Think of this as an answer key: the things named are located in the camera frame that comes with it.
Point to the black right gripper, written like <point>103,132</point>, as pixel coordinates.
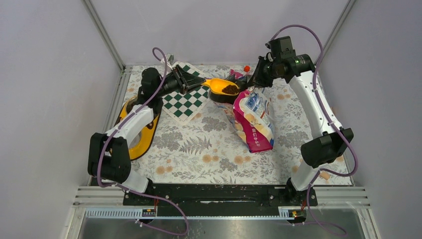
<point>258,79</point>

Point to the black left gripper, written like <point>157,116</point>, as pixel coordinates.
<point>185,80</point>

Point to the yellow plastic scoop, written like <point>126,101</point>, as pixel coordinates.
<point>221,87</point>

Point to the cat food bag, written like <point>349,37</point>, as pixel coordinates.
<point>250,112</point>

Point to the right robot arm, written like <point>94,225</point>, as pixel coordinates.
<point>330,138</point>

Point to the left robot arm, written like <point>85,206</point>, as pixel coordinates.
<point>110,153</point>

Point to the yellow double pet bowl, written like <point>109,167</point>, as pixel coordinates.
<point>144,139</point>

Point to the green white checkered board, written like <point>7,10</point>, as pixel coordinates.
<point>183,108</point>

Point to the floral tablecloth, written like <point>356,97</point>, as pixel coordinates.
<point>208,150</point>

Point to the wooden dowel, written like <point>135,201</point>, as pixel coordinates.
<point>324,175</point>

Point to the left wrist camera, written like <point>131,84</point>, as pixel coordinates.
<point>170,59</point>

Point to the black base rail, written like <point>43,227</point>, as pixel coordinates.
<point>232,200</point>

